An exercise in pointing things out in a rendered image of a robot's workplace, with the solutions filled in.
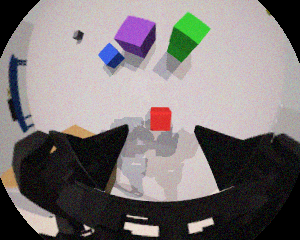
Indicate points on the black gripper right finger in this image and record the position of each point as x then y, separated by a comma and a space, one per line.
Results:
227, 155

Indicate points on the purple cube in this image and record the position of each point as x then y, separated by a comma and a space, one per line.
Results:
136, 35

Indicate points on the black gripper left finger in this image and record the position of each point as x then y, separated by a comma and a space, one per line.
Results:
96, 155

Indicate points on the red block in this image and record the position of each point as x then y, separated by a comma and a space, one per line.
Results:
160, 119

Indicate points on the green block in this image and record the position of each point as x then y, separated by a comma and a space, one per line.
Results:
176, 52
188, 33

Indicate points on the small blue block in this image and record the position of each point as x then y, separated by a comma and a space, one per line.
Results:
110, 56

